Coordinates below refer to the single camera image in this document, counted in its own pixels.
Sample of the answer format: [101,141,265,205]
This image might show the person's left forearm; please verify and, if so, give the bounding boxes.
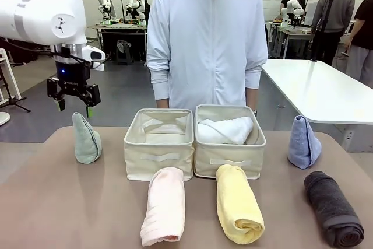
[246,86,259,110]

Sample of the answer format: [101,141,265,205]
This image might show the stool with grey cloth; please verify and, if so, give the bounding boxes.
[115,40,132,65]

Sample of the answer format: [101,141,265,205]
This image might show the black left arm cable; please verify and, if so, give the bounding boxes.
[0,36,88,68]

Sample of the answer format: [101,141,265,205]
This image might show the small white background robot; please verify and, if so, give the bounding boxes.
[280,0,306,27]

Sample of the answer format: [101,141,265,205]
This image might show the tall black tripod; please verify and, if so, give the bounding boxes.
[312,0,340,63]

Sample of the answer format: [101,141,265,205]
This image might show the large white table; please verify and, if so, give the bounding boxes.
[261,58,373,153]

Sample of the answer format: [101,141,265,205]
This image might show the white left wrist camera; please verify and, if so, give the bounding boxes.
[82,45,107,72]

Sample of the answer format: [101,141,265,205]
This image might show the beige fabric bin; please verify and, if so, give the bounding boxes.
[123,108,196,181]
[193,103,267,180]

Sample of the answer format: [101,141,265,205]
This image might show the white round stand base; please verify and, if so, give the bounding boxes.
[0,111,12,127]

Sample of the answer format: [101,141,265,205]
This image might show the white shelf frame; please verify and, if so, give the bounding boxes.
[0,47,22,101]

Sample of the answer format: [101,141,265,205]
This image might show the grey background robot table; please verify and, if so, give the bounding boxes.
[93,21,147,65]

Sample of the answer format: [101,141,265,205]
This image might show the white rolled towel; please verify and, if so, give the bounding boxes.
[197,116,255,145]

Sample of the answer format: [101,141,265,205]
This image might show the pink towel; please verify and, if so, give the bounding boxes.
[140,167,187,247]

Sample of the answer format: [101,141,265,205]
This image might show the low black tripod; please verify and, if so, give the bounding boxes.
[0,69,31,113]

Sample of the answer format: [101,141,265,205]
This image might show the person in white jacket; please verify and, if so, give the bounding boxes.
[146,0,269,110]

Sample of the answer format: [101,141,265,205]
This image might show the dark grey towel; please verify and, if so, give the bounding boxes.
[304,171,365,248]

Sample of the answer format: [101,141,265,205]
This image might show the yellow towel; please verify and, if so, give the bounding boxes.
[216,164,266,246]

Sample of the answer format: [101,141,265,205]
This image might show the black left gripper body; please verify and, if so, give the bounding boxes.
[54,59,91,96]

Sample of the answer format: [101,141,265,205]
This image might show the person in grey sweater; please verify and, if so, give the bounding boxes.
[312,0,356,68]

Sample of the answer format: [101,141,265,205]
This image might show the green cone-folded towel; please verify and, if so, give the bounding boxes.
[72,111,103,164]

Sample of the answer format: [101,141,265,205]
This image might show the grey background work table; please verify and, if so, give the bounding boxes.
[273,21,316,59]

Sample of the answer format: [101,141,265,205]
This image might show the blue cone-folded towel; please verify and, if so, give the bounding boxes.
[287,115,322,170]

